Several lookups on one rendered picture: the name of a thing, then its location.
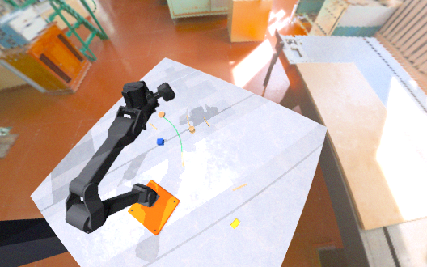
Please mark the tan wooden cylinder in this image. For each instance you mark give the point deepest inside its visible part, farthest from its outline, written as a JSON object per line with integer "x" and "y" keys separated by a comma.
{"x": 191, "y": 129}

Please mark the blue block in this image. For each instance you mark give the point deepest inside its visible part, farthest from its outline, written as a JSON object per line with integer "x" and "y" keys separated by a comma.
{"x": 160, "y": 142}

